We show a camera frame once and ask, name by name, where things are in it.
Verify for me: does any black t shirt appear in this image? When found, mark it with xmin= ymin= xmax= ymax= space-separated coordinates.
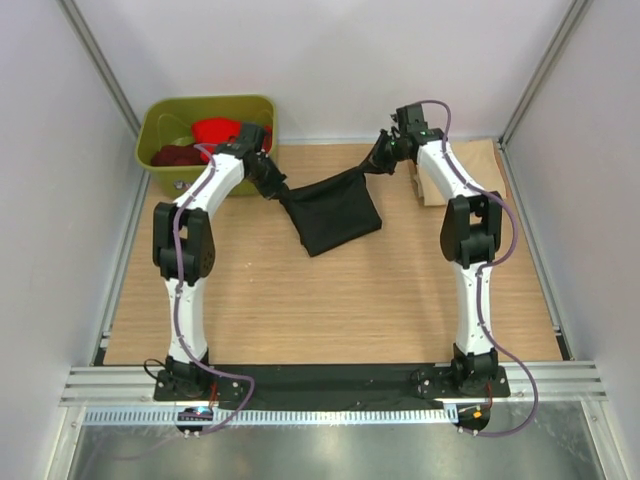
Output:
xmin=278 ymin=167 xmax=382 ymax=257

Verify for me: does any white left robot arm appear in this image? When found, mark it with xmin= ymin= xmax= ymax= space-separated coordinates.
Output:
xmin=152 ymin=123 xmax=285 ymax=400

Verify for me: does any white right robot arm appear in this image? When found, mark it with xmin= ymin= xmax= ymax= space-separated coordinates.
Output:
xmin=363 ymin=103 xmax=502 ymax=396

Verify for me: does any red t shirt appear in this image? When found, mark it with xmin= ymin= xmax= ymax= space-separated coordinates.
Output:
xmin=191 ymin=117 xmax=272 ymax=150

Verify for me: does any dark maroon t shirt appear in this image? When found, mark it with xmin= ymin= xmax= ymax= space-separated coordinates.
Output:
xmin=150 ymin=144 xmax=203 ymax=167

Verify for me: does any folded beige t shirt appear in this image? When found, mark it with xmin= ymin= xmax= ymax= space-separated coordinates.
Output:
xmin=409 ymin=139 xmax=508 ymax=207

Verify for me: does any olive green plastic bin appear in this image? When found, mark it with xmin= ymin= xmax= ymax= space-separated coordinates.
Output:
xmin=136 ymin=94 xmax=278 ymax=199

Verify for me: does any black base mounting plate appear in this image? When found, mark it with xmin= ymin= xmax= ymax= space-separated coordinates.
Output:
xmin=153 ymin=363 xmax=510 ymax=410

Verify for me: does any slotted grey cable duct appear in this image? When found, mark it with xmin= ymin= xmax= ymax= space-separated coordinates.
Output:
xmin=83 ymin=405 xmax=458 ymax=427

